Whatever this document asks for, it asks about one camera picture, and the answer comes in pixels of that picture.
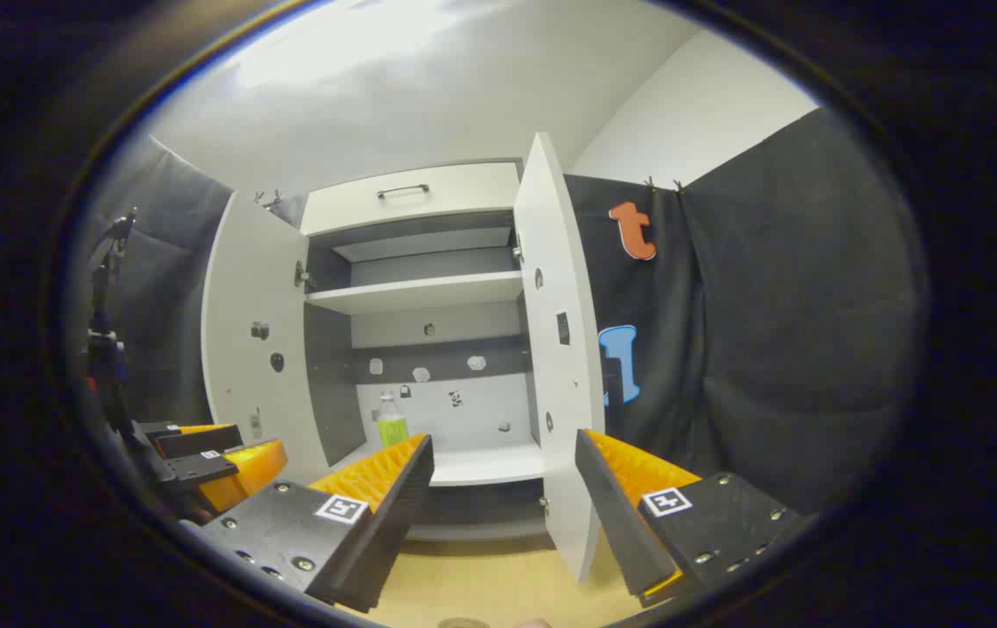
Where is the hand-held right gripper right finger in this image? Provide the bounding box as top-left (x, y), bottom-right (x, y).
top-left (574, 427), bottom-right (816, 610)

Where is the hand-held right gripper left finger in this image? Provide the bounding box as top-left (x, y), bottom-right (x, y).
top-left (184, 433), bottom-right (435, 614)

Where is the clear bottle green label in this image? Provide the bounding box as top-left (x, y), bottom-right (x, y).
top-left (376, 391), bottom-right (410, 448)

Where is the white cabinet door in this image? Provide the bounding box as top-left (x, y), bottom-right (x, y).
top-left (201, 190), bottom-right (333, 485)
top-left (513, 133), bottom-right (606, 584)

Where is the white cabinet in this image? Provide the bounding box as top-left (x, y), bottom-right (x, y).
top-left (299, 159), bottom-right (551, 543)

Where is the white cabinet shelf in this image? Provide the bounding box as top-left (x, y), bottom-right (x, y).
top-left (306, 270), bottom-right (523, 316)

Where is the white cabinet drawer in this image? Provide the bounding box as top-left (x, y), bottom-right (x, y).
top-left (300, 161), bottom-right (522, 236)

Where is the black tripod stand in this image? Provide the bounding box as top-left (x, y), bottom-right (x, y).
top-left (84, 208), bottom-right (140, 433)

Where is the black backdrop cloth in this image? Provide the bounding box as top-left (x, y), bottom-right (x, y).
top-left (84, 106), bottom-right (928, 515)

